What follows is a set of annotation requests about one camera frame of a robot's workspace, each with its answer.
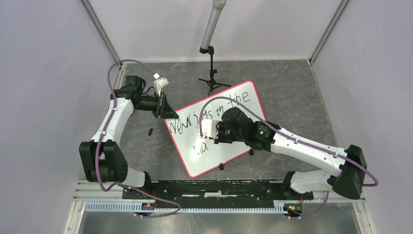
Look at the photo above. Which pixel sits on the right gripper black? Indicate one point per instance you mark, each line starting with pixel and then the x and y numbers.
pixel 219 139

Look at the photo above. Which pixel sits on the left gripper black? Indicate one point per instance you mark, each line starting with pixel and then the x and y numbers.
pixel 163 109

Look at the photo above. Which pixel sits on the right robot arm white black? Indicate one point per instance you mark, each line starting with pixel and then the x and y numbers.
pixel 340 170

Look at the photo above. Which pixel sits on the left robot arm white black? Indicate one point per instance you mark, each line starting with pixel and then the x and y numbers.
pixel 102 158

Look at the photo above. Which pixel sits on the black microphone tripod stand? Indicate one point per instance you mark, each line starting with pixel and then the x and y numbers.
pixel 212 83

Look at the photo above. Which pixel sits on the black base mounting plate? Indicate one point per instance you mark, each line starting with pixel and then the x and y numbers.
pixel 233 194

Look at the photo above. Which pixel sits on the silver microphone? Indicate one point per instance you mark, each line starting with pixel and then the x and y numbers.
pixel 217 7

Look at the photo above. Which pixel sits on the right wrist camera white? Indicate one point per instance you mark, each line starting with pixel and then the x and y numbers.
pixel 209 129

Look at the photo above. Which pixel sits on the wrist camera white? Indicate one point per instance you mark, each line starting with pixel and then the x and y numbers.
pixel 159 83
pixel 209 129

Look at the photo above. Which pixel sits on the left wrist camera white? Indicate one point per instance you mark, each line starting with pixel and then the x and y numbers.
pixel 159 83

